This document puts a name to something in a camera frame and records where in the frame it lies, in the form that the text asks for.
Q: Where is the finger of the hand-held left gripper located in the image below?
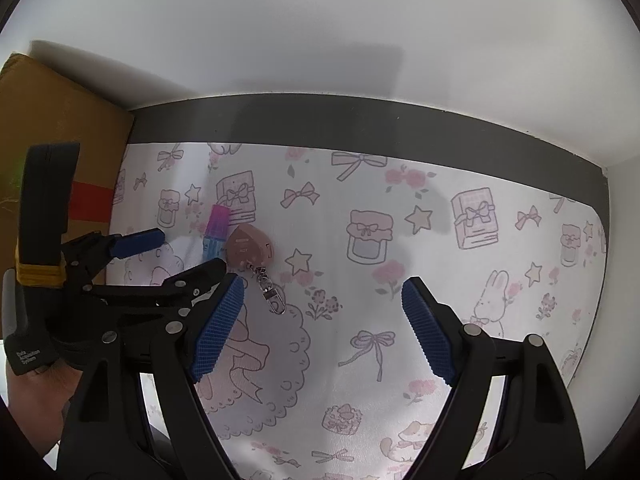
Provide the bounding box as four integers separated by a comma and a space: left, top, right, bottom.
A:
82, 258, 227, 313
60, 228, 167, 273

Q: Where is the white cartoon printed mat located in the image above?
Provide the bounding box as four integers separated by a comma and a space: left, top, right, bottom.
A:
107, 141, 609, 480

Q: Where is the pink and blue small bottle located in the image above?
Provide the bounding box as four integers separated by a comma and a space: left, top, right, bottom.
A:
201, 204, 230, 264

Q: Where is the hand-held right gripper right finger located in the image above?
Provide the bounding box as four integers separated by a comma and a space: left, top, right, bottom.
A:
401, 276, 586, 480

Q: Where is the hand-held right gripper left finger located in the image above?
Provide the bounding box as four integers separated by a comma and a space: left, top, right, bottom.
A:
57, 276, 246, 480

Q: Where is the person's left hand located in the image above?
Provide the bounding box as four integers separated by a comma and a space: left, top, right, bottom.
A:
6, 366, 83, 442

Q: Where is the brown cardboard box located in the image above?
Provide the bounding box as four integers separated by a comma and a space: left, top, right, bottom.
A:
0, 52, 136, 287

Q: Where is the pink heart keychain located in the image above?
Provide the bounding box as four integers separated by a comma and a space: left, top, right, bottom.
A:
225, 225, 287, 316

